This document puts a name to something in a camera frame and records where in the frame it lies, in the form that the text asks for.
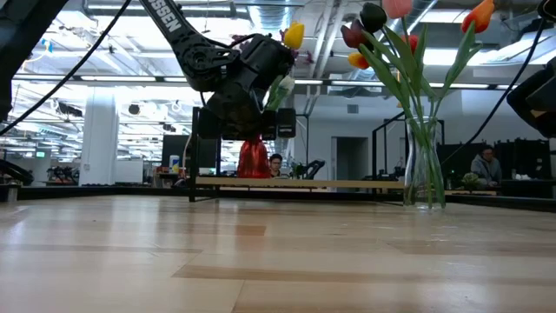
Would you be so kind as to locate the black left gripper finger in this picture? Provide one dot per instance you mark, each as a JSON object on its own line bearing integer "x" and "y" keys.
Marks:
{"x": 280, "y": 124}
{"x": 210, "y": 124}

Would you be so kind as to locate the red glass vase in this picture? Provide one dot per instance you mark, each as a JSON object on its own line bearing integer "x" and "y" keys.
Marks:
{"x": 254, "y": 161}

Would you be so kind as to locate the yellow and red tulip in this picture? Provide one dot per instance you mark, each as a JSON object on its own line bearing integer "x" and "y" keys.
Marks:
{"x": 358, "y": 61}

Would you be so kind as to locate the dark red tulip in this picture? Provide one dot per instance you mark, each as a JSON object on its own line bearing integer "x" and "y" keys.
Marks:
{"x": 352, "y": 35}

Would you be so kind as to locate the clear glass vase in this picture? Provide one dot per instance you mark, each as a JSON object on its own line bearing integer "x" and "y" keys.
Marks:
{"x": 423, "y": 174}

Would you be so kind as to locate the orange tulip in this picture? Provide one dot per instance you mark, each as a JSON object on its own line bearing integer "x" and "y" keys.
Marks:
{"x": 478, "y": 16}

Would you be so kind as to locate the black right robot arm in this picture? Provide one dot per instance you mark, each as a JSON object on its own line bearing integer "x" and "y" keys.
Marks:
{"x": 534, "y": 100}

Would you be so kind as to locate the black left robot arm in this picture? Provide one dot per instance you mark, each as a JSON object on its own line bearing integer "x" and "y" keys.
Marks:
{"x": 191, "y": 48}

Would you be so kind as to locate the wooden shelf with black legs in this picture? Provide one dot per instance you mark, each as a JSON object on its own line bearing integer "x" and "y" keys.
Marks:
{"x": 299, "y": 182}

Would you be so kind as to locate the person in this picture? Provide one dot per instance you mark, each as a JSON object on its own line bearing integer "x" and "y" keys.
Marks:
{"x": 486, "y": 167}
{"x": 276, "y": 164}

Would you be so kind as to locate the black computer monitor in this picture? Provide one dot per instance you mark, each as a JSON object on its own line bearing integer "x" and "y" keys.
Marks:
{"x": 174, "y": 150}

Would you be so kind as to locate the white bottle yellow label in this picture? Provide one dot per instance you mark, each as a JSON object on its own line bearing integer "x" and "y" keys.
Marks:
{"x": 174, "y": 165}

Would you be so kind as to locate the grey door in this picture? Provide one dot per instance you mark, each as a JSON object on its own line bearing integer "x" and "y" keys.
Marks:
{"x": 352, "y": 158}

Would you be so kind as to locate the LED light bar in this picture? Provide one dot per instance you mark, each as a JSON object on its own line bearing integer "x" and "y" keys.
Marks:
{"x": 117, "y": 79}

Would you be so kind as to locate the white square column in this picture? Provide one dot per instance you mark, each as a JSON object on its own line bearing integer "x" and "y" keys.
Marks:
{"x": 99, "y": 139}

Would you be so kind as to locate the small green potted plant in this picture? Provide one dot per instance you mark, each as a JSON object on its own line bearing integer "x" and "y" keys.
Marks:
{"x": 471, "y": 180}

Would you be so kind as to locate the black equipment cabinet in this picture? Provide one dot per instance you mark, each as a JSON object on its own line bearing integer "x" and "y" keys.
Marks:
{"x": 530, "y": 156}

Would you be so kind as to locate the thin black metal frame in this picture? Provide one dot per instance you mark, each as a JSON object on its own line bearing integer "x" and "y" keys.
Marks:
{"x": 307, "y": 130}

